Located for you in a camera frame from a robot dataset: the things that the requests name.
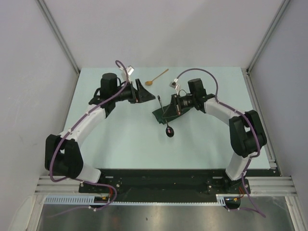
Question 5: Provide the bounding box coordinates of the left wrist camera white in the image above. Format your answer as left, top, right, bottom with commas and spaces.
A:
119, 65, 134, 83

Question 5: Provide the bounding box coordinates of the purple cable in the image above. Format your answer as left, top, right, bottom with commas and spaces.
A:
47, 60, 133, 218
177, 68, 267, 218

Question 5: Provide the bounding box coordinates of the black spoon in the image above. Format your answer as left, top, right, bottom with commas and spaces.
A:
157, 95, 174, 138

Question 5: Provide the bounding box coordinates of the dark green cloth napkin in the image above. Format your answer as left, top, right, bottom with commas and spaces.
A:
152, 105, 190, 125

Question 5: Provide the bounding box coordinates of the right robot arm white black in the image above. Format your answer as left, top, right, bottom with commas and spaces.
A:
162, 78, 267, 193

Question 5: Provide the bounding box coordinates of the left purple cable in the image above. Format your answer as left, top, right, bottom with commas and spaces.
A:
47, 60, 133, 218

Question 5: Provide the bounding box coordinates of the gold spoon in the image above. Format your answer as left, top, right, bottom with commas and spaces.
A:
145, 69, 169, 86

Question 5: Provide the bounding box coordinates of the left aluminium frame post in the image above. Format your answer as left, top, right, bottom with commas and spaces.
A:
35, 0, 81, 76

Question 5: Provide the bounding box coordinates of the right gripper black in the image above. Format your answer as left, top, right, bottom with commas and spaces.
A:
163, 93, 196, 118

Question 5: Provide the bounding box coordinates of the left white cable duct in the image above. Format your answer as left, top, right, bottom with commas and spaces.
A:
44, 195, 114, 205

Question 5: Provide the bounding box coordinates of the white cable duct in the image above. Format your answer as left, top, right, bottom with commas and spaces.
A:
44, 195, 114, 205
216, 194, 243, 205

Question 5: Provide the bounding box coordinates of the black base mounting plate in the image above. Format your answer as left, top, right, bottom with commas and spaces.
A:
78, 169, 278, 204

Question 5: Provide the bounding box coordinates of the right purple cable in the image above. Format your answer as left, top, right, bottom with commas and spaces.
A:
177, 68, 267, 218

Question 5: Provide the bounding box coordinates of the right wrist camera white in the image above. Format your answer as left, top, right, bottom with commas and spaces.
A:
169, 78, 181, 95

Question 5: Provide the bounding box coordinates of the right aluminium frame post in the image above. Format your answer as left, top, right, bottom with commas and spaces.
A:
246, 0, 292, 75

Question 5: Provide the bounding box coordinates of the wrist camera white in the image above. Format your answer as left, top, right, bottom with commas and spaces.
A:
119, 65, 134, 83
169, 78, 181, 95

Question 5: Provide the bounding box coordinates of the right white cable duct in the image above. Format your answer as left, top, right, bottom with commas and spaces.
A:
216, 194, 243, 205

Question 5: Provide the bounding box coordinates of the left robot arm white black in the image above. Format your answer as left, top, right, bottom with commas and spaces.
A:
44, 73, 155, 193

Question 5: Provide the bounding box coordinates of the aluminium frame post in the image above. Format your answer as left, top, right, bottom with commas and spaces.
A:
35, 0, 81, 76
246, 0, 292, 75

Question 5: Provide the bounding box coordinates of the right aluminium rail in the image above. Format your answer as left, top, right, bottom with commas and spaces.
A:
242, 68, 295, 195

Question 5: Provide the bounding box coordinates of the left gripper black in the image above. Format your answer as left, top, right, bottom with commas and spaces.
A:
112, 79, 155, 104

